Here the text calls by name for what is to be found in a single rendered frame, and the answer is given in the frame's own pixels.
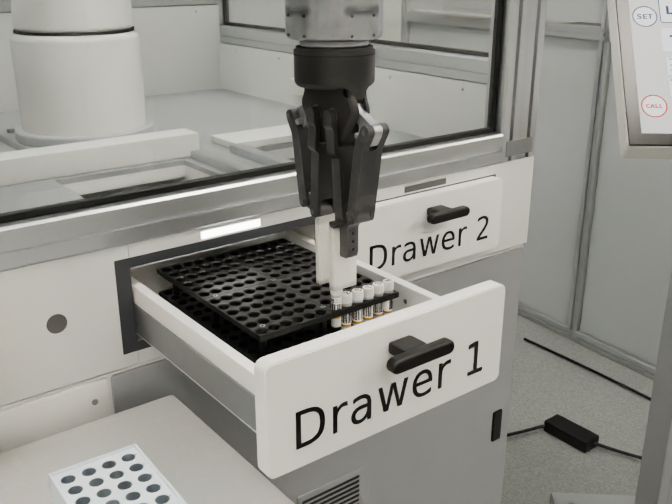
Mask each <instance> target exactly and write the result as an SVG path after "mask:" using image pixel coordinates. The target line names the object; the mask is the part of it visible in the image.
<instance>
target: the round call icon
mask: <svg viewBox="0 0 672 504"><path fill-rule="evenodd" d="M639 99H640V109H641V118H670V116H669V107H668V98H667V94H639Z"/></svg>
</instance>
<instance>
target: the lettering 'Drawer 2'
mask: <svg viewBox="0 0 672 504"><path fill-rule="evenodd" d="M481 219H485V220H486V223H485V226H484V228H483V229H482V231H481V232H480V234H479V235H478V237H477V240H476V241H478V240H482V239H485V238H487V235H486V236H483V237H480V236H481V235H482V233H483V232H484V230H485V228H486V227H487V225H488V217H487V216H481V217H480V218H478V222H479V221H480V220H481ZM461 229H462V230H461ZM464 229H467V226H465V227H463V228H459V239H458V246H461V234H462V231H463V230H464ZM449 233H451V234H452V238H449V239H446V240H445V237H446V235H447V234H449ZM438 238H439V234H438V235H437V236H436V240H435V244H434V249H433V244H432V238H431V236H430V237H428V240H427V245H426V249H424V243H423V239H420V241H421V247H422V253H423V257H424V256H426V254H427V250H428V246H429V241H430V246H431V252H432V254H434V253H435V250H436V246H437V242H438ZM454 239H455V235H454V232H453V231H448V232H446V233H445V234H444V236H443V238H442V247H443V249H445V250H449V249H451V248H453V247H454V244H453V245H452V246H450V247H445V244H444V242H447V241H451V240H454ZM410 244H412V245H413V248H411V249H408V250H406V251H405V252H404V254H403V260H404V261H405V262H408V261H410V260H411V259H412V258H413V260H414V259H415V256H416V245H415V243H414V242H408V243H406V244H405V245H404V247H406V246H407V245H410ZM399 247H401V244H400V245H397V246H396V248H395V246H394V247H392V266H393V265H394V262H395V251H396V249H397V248H399ZM375 248H382V249H383V251H384V260H383V263H382V264H381V265H380V266H378V267H376V268H378V269H380V268H382V267H383V266H384V265H385V263H386V260H387V249H386V247H385V246H384V245H375V246H371V247H370V265H371V266H373V249H375ZM410 251H413V254H412V256H411V258H409V259H406V254H407V253H408V252H410Z"/></svg>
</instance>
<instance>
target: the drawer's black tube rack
mask: <svg viewBox="0 0 672 504"><path fill-rule="evenodd" d="M157 274H159V275H160V276H162V277H163V278H165V279H166V280H168V281H169V282H171V283H172V284H173V288H171V289H167V290H163V291H159V296H160V297H162V298H163V299H164V300H166V301H167V302H169V303H170V304H171V305H173V306H174V307H176V308H177V309H179V310H180V311H181V312H183V313H184V314H186V315H187V316H188V317H190V318H191V319H193V320H194V321H195V322H197V323H198V324H200V325H201V326H202V327H204V328H205V329H207V330H208V331H210V332H211V333H212V334H214V335H215V336H217V337H218V338H219V339H221V340H222V341H224V342H225V343H226V344H228V345H229V346H231V347H232V348H233V349H235V350H236V351H238V352H239V353H241V354H242V355H243V356H245V357H246V358H248V359H249V360H250V361H252V362H253V363H256V361H257V360H258V359H259V358H261V357H263V356H266V355H269V354H272V353H275V352H278V351H281V350H284V349H287V348H290V347H293V346H296V345H299V344H302V343H305V342H308V341H311V340H314V339H316V338H319V337H322V336H325V335H328V334H331V333H334V332H337V331H340V330H341V326H340V327H332V326H331V319H330V320H327V321H324V322H321V323H318V324H315V325H312V326H309V327H305V328H302V329H299V330H296V331H293V332H290V333H287V334H284V335H281V336H278V337H275V338H272V339H269V340H266V341H262V342H259V341H258V340H256V339H255V338H253V337H252V336H250V330H251V329H254V328H257V327H265V325H267V324H270V323H273V322H276V321H279V320H283V319H286V318H289V317H292V316H295V315H299V314H302V313H305V312H308V311H311V310H315V309H318V308H325V307H326V306H327V305H331V293H330V282H329V283H325V284H322V285H319V284H317V283H316V253H314V252H312V251H310V250H308V249H306V248H304V247H301V246H299V245H297V244H295V243H293V242H291V241H289V240H286V239H284V238H281V239H277V240H273V241H269V242H265V243H260V244H256V245H252V246H248V247H244V248H240V249H236V250H232V251H227V252H223V253H219V254H215V255H211V256H207V257H203V258H198V259H194V260H190V261H186V262H182V263H178V264H174V265H170V266H165V267H161V268H157ZM374 282H376V281H374V280H372V279H370V278H368V277H366V276H364V275H361V274H359V273H357V272H356V285H354V286H351V287H347V288H344V289H343V292H344V291H349V292H351V293H352V290H353V289H355V288H360V289H362V287H363V286H365V285H371V286H372V284H373V283H374ZM325 309H327V308H325ZM327 310H329V309H327ZM329 311H330V310H329Z"/></svg>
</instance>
